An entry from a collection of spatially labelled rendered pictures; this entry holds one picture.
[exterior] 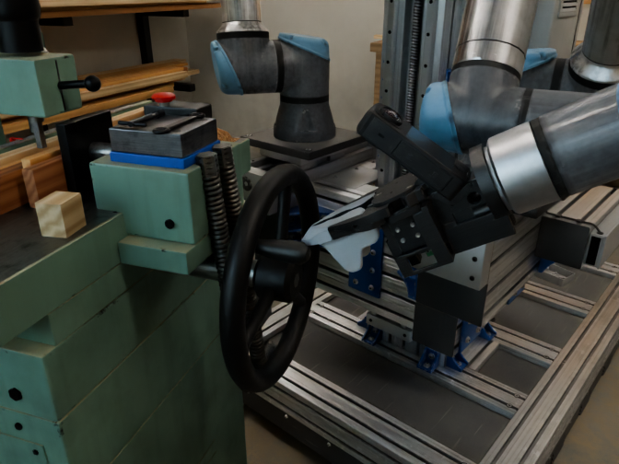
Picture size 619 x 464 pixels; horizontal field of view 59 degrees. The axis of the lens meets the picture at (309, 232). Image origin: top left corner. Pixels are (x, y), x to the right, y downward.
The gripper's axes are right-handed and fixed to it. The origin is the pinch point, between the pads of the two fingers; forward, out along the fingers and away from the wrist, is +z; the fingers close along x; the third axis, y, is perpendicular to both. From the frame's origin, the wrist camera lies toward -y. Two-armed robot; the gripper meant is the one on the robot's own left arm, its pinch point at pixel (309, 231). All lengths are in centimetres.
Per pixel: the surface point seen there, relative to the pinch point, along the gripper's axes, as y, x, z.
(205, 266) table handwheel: 0.0, 3.9, 17.9
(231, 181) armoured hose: -8.0, 7.1, 10.0
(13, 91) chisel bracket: -30.3, 2.0, 27.8
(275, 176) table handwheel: -6.6, 3.9, 2.4
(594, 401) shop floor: 108, 98, -5
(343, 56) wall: -24, 338, 89
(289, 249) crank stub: 0.1, -3.5, 1.2
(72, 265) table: -9.1, -10.0, 22.0
